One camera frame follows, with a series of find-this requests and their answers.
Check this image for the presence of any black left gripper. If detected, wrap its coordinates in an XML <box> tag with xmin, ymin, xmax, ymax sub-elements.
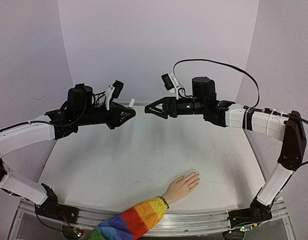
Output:
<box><xmin>77</xmin><ymin>101</ymin><xmax>137</xmax><ymax>130</ymax></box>

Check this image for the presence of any black right camera cable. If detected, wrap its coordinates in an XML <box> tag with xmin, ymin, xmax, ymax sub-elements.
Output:
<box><xmin>172</xmin><ymin>58</ymin><xmax>260</xmax><ymax>108</ymax></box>

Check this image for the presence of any glitter nail polish bottle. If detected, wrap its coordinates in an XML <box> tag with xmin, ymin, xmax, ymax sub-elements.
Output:
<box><xmin>120</xmin><ymin>107</ymin><xmax>136</xmax><ymax>118</ymax></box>

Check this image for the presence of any aluminium back table rail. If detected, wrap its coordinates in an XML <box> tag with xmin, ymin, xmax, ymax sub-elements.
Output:
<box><xmin>116</xmin><ymin>101</ymin><xmax>152</xmax><ymax>107</ymax></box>

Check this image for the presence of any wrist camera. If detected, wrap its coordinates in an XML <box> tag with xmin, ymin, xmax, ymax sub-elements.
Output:
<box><xmin>161</xmin><ymin>73</ymin><xmax>184</xmax><ymax>100</ymax></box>
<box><xmin>105</xmin><ymin>80</ymin><xmax>124</xmax><ymax>111</ymax></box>

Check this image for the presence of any aluminium front rail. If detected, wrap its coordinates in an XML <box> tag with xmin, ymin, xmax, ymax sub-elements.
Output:
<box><xmin>8</xmin><ymin>197</ymin><xmax>295</xmax><ymax>240</ymax></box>

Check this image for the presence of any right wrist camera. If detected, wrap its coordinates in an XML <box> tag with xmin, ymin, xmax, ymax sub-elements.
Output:
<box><xmin>161</xmin><ymin>73</ymin><xmax>184</xmax><ymax>100</ymax></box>

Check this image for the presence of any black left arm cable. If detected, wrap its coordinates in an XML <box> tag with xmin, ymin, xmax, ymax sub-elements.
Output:
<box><xmin>0</xmin><ymin>121</ymin><xmax>55</xmax><ymax>136</ymax></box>

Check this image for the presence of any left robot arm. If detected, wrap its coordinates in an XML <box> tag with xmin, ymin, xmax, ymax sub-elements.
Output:
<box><xmin>0</xmin><ymin>80</ymin><xmax>136</xmax><ymax>219</ymax></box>

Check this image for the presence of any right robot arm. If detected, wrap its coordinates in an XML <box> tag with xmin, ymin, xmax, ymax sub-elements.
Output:
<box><xmin>144</xmin><ymin>74</ymin><xmax>307</xmax><ymax>232</ymax></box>

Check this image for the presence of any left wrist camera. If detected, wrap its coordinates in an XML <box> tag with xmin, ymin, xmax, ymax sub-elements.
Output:
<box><xmin>105</xmin><ymin>80</ymin><xmax>124</xmax><ymax>111</ymax></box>

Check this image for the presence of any rainbow sleeve forearm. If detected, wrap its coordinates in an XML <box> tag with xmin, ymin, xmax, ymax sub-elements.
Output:
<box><xmin>88</xmin><ymin>196</ymin><xmax>169</xmax><ymax>240</ymax></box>

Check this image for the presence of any mannequin hand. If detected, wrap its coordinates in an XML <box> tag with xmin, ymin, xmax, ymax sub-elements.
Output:
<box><xmin>162</xmin><ymin>172</ymin><xmax>200</xmax><ymax>205</ymax></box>

